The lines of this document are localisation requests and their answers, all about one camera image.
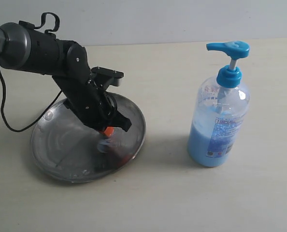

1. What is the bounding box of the blue soap blob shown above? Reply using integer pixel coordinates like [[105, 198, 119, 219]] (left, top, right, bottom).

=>
[[96, 136, 119, 154]]

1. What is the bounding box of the round stainless steel plate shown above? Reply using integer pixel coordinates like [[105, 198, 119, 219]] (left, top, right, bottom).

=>
[[30, 93, 146, 183]]

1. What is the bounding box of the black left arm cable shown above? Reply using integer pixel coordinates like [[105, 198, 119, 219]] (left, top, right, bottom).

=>
[[0, 12, 64, 132]]

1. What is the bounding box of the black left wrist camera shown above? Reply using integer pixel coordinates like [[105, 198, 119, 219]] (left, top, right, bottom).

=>
[[91, 66, 124, 89]]

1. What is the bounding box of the clear blue pump soap bottle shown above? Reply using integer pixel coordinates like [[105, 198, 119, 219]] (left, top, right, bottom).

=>
[[187, 41, 250, 167]]

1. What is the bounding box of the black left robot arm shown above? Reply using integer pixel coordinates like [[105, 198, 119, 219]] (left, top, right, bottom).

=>
[[0, 21, 131, 132]]

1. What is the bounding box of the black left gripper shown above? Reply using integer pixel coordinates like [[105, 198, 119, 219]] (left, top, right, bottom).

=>
[[80, 101, 131, 137]]

